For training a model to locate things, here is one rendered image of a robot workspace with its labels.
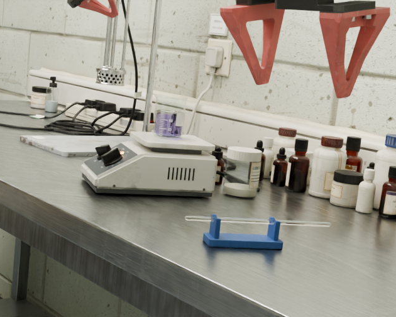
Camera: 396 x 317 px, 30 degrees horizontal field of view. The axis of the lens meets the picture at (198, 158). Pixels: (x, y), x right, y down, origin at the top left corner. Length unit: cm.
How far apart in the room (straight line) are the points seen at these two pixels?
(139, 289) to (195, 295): 16
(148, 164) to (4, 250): 169
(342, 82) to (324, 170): 72
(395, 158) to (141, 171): 43
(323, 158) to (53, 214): 51
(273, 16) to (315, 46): 90
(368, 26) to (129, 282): 51
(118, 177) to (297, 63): 61
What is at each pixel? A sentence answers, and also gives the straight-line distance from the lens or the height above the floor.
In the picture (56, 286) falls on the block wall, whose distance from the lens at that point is 248.
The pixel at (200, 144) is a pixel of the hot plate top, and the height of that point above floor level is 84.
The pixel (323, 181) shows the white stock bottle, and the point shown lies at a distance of 134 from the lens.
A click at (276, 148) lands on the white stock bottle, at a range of 149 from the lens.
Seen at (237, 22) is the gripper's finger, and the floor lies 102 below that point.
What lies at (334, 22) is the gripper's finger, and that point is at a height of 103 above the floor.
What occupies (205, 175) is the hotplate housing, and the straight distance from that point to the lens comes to 120.
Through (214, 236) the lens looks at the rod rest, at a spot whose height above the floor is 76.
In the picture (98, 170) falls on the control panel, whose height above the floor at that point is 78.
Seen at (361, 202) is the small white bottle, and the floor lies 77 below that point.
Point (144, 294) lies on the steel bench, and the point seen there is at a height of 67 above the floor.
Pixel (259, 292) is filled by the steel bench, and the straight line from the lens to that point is 78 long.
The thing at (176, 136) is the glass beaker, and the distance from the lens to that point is 122.
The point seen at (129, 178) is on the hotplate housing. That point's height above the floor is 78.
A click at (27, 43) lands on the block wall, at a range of 263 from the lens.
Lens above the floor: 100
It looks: 9 degrees down
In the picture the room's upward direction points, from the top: 6 degrees clockwise
